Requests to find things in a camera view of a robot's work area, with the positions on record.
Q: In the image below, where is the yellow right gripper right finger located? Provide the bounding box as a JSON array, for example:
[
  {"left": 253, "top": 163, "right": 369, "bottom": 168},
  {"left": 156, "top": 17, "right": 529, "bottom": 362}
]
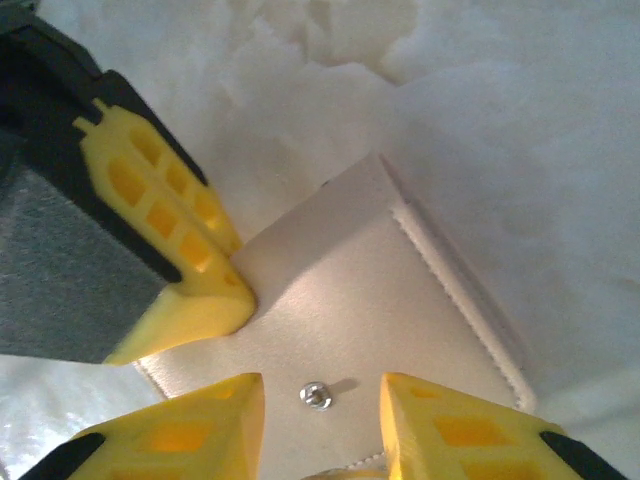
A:
[{"left": 379, "top": 372, "right": 632, "bottom": 480}]

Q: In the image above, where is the beige card holder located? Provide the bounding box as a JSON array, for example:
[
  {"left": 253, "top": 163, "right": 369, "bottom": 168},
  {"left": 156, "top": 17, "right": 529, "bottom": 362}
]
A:
[{"left": 132, "top": 152, "right": 539, "bottom": 480}]

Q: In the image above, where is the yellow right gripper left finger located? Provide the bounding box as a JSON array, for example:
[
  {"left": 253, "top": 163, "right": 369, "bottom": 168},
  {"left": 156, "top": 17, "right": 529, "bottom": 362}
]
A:
[{"left": 19, "top": 372, "right": 266, "bottom": 480}]

